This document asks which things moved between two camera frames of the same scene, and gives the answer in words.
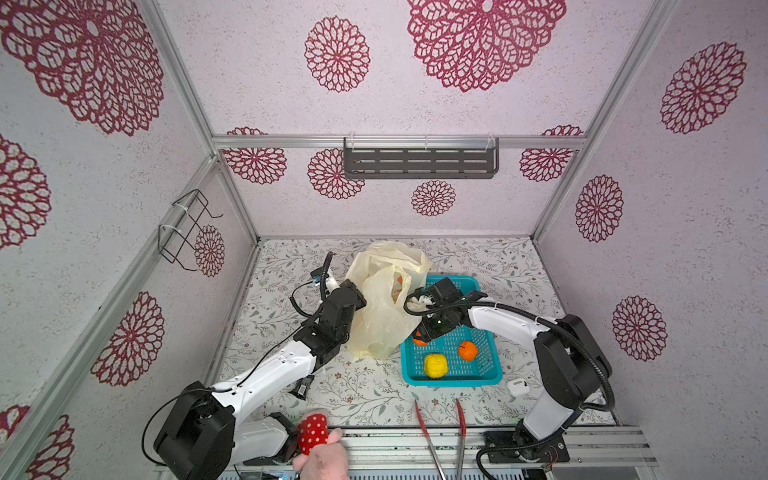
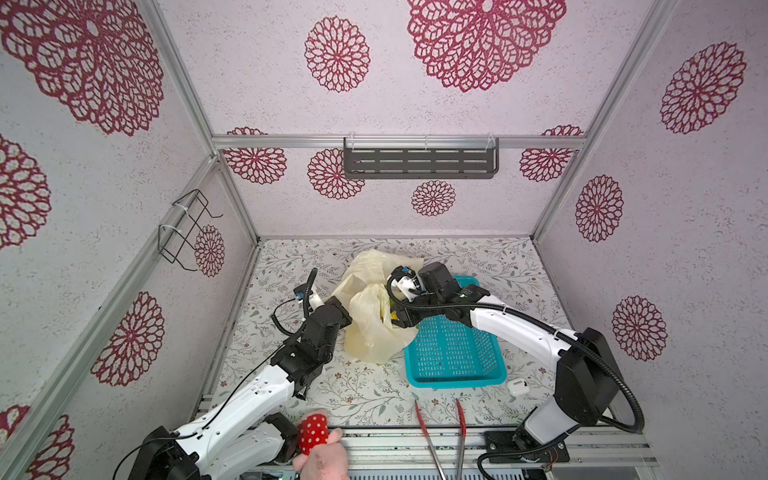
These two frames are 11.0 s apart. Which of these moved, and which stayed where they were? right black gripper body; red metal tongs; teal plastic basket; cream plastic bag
Moved: right black gripper body
Stayed: teal plastic basket; cream plastic bag; red metal tongs
